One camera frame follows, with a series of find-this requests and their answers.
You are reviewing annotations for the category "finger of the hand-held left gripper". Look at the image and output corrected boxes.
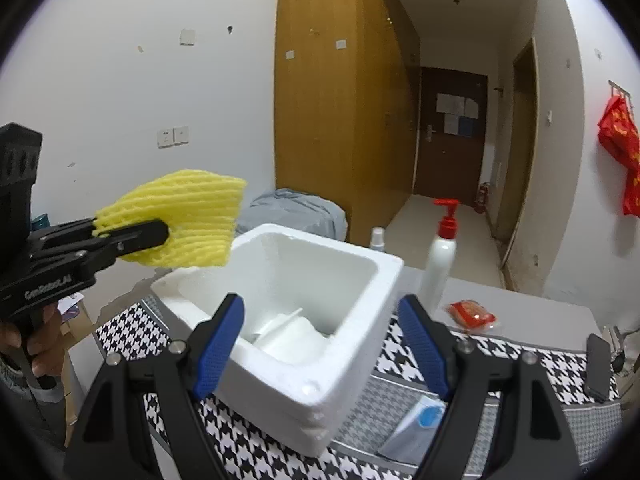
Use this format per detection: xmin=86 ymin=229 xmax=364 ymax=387
xmin=27 ymin=219 xmax=170 ymax=276
xmin=30 ymin=216 xmax=99 ymax=242

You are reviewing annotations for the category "white foam piece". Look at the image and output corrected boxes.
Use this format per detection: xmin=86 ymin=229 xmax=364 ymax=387
xmin=252 ymin=307 xmax=332 ymax=367

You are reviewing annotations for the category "person's left hand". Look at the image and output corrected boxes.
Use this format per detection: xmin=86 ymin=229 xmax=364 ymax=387
xmin=0 ymin=302 xmax=67 ymax=377

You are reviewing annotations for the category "grey bedding bundle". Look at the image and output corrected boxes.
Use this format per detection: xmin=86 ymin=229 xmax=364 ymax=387
xmin=247 ymin=188 xmax=348 ymax=243

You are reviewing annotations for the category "black smartphone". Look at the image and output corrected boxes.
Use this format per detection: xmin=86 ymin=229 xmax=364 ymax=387
xmin=585 ymin=332 xmax=614 ymax=404

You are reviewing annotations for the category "red snack packet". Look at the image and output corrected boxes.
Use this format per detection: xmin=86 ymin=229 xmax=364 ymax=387
xmin=445 ymin=299 xmax=497 ymax=333

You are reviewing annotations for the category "dark brown entrance door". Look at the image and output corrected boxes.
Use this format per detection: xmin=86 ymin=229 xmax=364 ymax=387
xmin=412 ymin=66 xmax=488 ymax=206

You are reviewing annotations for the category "white foam box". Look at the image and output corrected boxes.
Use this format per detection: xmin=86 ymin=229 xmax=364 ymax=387
xmin=150 ymin=223 xmax=406 ymax=458

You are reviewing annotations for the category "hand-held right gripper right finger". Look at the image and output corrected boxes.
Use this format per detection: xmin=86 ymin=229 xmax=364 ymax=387
xmin=397 ymin=294 xmax=583 ymax=480

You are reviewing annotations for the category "person's left forearm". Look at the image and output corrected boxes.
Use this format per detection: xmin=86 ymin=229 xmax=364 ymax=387
xmin=0 ymin=355 xmax=68 ymax=456

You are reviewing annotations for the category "wooden wardrobe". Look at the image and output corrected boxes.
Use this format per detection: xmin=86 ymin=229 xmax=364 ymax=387
xmin=274 ymin=0 xmax=421 ymax=246

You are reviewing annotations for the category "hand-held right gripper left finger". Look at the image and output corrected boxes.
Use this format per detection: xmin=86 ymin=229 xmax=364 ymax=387
xmin=62 ymin=292 xmax=246 ymax=480

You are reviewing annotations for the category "white lotion pump bottle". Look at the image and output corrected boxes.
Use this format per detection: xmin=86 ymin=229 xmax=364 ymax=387
xmin=417 ymin=198 xmax=461 ymax=313

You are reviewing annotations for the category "red hanging bag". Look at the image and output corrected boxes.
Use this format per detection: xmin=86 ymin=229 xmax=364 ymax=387
xmin=598 ymin=96 xmax=640 ymax=217

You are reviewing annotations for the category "white double light switch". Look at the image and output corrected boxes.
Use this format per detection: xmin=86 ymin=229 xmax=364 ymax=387
xmin=157 ymin=126 xmax=190 ymax=149

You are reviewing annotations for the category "houndstooth table cloth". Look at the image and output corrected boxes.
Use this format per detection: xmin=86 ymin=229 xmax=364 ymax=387
xmin=95 ymin=292 xmax=626 ymax=480

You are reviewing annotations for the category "cardboard box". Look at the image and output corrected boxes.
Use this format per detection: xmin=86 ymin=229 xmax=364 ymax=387
xmin=59 ymin=294 xmax=97 ymax=357

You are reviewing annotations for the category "yellow foam fruit net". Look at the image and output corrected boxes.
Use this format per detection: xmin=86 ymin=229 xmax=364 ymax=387
xmin=94 ymin=169 xmax=248 ymax=268

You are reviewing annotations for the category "wooden side door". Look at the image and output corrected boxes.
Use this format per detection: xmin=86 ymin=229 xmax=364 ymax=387
xmin=505 ymin=37 xmax=542 ymax=261

